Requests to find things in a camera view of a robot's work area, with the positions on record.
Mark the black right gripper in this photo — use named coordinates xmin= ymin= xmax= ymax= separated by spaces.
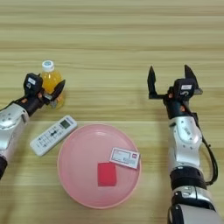
xmin=147 ymin=64 xmax=204 ymax=120

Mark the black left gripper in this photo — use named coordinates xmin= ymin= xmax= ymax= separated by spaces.
xmin=20 ymin=79 xmax=67 ymax=116

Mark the orange juice bottle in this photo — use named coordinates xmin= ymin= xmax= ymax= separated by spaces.
xmin=40 ymin=59 xmax=66 ymax=110

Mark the white remote control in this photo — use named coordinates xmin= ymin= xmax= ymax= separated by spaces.
xmin=30 ymin=115 xmax=79 ymax=157

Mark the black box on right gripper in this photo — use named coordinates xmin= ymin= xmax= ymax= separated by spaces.
xmin=173 ymin=78 xmax=197 ymax=102

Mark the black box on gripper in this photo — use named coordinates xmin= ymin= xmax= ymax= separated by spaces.
xmin=173 ymin=78 xmax=197 ymax=102
xmin=24 ymin=73 xmax=44 ymax=98

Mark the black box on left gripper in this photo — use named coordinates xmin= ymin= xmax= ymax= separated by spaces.
xmin=24 ymin=73 xmax=44 ymax=98

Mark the pink round plate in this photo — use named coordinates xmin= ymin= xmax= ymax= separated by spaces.
xmin=57 ymin=123 xmax=143 ymax=209

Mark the white card with red logo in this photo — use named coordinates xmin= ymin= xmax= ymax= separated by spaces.
xmin=108 ymin=147 xmax=141 ymax=170

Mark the red cube block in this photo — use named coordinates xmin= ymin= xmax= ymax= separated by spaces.
xmin=97 ymin=162 xmax=117 ymax=187

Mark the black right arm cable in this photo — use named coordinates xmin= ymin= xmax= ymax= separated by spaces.
xmin=191 ymin=112 xmax=219 ymax=186

